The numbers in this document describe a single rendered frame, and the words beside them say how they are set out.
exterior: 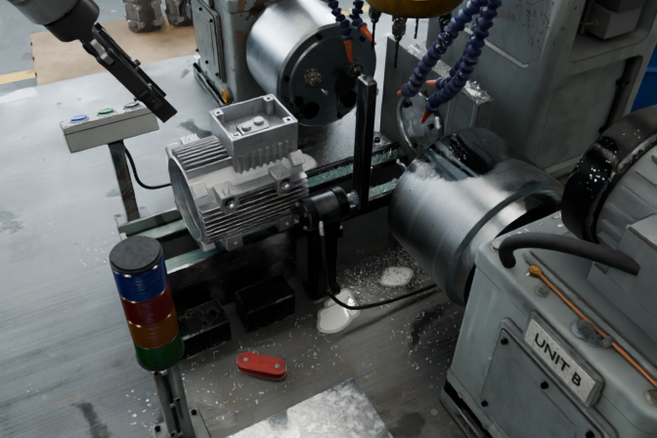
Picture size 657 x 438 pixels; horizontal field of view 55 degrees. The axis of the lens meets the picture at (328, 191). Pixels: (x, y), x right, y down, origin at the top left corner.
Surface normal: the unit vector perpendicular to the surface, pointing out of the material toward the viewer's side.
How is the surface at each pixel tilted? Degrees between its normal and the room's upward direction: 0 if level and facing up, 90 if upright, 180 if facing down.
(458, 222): 50
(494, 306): 90
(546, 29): 90
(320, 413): 0
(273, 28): 43
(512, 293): 90
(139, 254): 0
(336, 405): 0
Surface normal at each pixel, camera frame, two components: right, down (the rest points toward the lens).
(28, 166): 0.02, -0.76
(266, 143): 0.51, 0.56
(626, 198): -0.80, -0.02
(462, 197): -0.54, -0.40
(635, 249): -0.87, 0.30
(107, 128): 0.46, 0.26
